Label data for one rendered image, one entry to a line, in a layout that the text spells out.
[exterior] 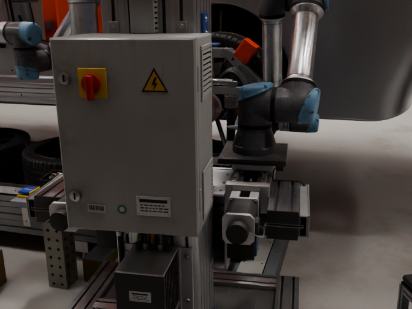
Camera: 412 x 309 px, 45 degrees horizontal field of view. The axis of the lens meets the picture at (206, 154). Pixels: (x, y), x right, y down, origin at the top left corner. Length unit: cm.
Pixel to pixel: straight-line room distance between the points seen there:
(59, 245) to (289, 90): 136
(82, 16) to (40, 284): 146
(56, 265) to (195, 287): 113
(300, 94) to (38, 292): 160
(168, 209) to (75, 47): 43
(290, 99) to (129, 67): 65
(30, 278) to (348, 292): 156
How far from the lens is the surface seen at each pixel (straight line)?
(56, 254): 247
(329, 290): 249
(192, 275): 149
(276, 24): 186
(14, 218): 290
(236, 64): 220
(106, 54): 114
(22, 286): 264
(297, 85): 161
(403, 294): 202
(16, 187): 281
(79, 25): 160
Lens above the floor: 129
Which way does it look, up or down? 17 degrees down
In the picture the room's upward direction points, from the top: 1 degrees counter-clockwise
